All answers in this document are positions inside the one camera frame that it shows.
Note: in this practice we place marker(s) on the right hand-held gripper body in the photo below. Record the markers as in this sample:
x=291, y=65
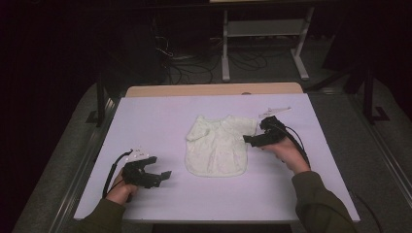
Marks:
x=272, y=134

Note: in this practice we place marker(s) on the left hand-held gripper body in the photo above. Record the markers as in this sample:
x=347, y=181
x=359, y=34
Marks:
x=139, y=176

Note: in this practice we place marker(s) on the pale green baby shirt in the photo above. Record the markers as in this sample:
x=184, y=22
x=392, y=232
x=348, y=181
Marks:
x=215, y=152

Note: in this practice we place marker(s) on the person's left hand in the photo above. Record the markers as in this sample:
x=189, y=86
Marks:
x=120, y=191

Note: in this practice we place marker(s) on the person's right hand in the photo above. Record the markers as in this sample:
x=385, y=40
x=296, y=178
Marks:
x=290, y=155

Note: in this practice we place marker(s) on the dark round table grommet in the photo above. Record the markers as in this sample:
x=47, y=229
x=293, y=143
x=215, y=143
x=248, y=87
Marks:
x=246, y=93

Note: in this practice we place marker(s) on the light wooden table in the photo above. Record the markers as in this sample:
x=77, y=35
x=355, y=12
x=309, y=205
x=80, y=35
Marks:
x=210, y=89

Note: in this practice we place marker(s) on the black metal stand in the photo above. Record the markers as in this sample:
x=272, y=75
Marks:
x=368, y=93
x=101, y=97

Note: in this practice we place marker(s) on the grey metal shelf stand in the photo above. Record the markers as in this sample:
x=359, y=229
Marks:
x=265, y=27

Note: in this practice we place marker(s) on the aluminium floor rail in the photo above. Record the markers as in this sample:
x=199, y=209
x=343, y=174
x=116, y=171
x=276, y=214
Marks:
x=87, y=161
x=392, y=161

